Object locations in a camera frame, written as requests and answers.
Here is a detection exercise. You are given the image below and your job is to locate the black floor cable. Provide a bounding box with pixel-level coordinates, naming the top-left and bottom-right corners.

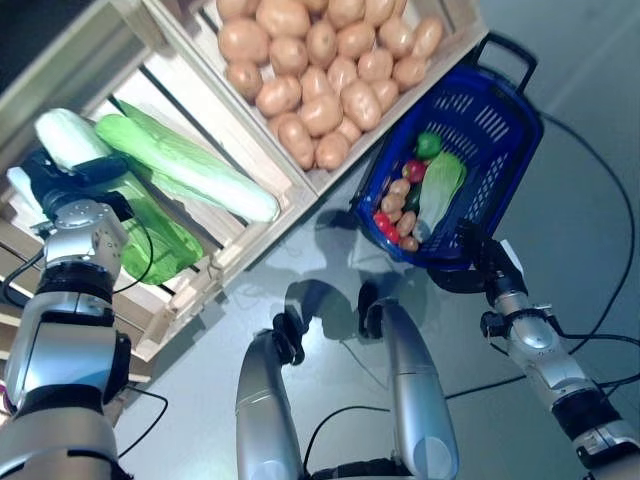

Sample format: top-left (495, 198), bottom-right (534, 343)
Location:
top-left (539, 112), bottom-right (634, 351)

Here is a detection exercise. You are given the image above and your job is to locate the red apple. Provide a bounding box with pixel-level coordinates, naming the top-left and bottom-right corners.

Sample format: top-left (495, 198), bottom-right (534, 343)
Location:
top-left (402, 159), bottom-right (429, 182)

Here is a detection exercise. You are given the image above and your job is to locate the green bell pepper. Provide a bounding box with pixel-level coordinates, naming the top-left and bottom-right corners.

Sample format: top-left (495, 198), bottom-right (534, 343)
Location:
top-left (414, 132), bottom-right (444, 160)

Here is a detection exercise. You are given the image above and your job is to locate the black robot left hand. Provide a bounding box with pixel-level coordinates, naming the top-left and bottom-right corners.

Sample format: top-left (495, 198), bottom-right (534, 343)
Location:
top-left (23, 149), bottom-right (134, 221)

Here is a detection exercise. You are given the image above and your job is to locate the napa cabbage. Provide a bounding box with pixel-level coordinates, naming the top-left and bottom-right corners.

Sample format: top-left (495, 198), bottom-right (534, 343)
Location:
top-left (417, 151), bottom-right (469, 236)
top-left (33, 108), bottom-right (205, 287)
top-left (94, 99), bottom-right (281, 224)

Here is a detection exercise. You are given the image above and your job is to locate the wooden crate with potatoes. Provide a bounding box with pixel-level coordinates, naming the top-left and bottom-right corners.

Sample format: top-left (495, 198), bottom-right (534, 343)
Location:
top-left (144, 0), bottom-right (490, 199)

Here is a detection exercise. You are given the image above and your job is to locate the wooden slatted cabbage crate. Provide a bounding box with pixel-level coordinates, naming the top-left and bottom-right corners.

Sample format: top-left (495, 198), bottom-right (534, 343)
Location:
top-left (0, 0), bottom-right (321, 364)

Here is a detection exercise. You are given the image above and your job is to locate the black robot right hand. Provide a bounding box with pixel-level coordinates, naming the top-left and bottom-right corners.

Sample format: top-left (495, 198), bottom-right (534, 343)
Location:
top-left (455, 219), bottom-right (527, 301)

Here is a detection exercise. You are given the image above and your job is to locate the blue plastic shopping basket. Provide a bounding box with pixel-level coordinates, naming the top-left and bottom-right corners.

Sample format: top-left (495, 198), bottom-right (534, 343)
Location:
top-left (349, 32), bottom-right (546, 294)

